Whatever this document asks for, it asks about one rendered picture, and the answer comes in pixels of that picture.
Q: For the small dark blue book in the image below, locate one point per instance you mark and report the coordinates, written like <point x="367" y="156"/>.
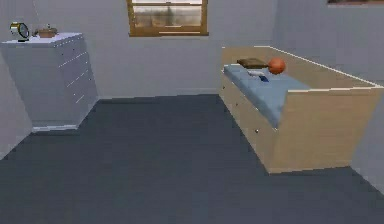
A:
<point x="263" y="78"/>

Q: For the brown pillow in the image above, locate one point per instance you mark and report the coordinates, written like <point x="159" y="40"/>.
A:
<point x="252" y="62"/>

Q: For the orange basketball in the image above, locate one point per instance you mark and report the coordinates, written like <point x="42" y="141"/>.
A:
<point x="276" y="65"/>

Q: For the wooden framed window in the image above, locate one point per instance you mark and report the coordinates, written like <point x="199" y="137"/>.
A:
<point x="167" y="17"/>

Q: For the light wooden bed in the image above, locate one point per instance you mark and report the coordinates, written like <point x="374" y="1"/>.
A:
<point x="300" y="116"/>

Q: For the white chest of drawers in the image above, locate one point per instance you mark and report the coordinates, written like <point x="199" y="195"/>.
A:
<point x="46" y="80"/>

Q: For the brown bowl-shaped object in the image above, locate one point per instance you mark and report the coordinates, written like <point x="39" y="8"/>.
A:
<point x="46" y="32"/>

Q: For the round gold alarm clock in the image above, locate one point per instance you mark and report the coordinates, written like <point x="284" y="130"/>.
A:
<point x="20" y="31"/>

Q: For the dark framed wall picture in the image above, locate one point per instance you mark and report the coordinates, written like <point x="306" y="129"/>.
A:
<point x="355" y="1"/>

